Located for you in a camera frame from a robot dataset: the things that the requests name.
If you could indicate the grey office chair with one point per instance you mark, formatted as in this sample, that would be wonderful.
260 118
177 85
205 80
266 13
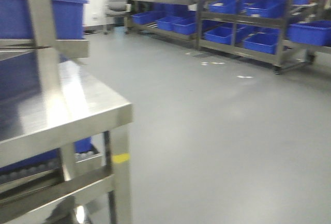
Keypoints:
116 9

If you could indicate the steel rack with bins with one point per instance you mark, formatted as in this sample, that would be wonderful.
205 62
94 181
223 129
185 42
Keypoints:
283 33

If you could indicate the stainless steel shelf frame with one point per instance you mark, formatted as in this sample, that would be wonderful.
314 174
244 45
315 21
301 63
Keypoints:
64 133

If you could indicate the steel rack far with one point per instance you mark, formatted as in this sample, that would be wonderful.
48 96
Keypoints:
168 18

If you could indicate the blue plastic bin left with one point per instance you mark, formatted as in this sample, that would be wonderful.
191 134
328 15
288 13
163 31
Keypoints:
68 19

